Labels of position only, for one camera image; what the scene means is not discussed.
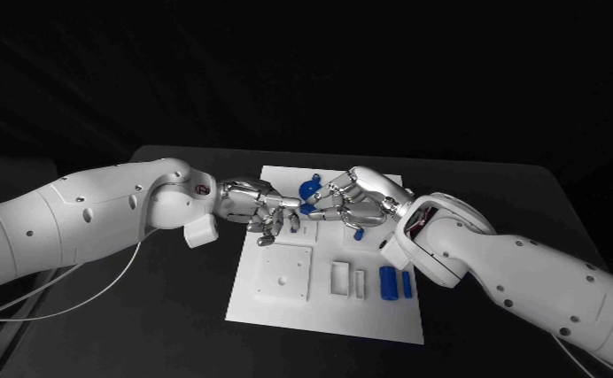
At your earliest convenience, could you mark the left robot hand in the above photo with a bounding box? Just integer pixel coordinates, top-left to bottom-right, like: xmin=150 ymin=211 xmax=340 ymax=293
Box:
xmin=213 ymin=177 xmax=303 ymax=247

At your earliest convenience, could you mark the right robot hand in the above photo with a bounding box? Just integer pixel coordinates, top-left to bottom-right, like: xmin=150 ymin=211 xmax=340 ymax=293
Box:
xmin=303 ymin=166 xmax=417 ymax=231

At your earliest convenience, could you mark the blue gear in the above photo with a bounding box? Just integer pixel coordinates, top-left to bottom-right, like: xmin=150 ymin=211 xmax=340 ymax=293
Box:
xmin=297 ymin=174 xmax=323 ymax=213

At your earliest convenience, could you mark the white task board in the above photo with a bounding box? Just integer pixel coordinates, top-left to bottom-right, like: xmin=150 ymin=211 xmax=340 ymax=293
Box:
xmin=223 ymin=165 xmax=425 ymax=346

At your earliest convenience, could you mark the thick blue cylinder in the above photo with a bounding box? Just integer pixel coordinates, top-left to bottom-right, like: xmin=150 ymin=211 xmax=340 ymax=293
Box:
xmin=378 ymin=266 xmax=401 ymax=301

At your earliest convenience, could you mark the white cable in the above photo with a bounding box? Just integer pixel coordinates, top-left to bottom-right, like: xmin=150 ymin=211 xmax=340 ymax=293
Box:
xmin=0 ymin=241 xmax=143 ymax=322
xmin=549 ymin=333 xmax=597 ymax=378
xmin=0 ymin=261 xmax=85 ymax=312

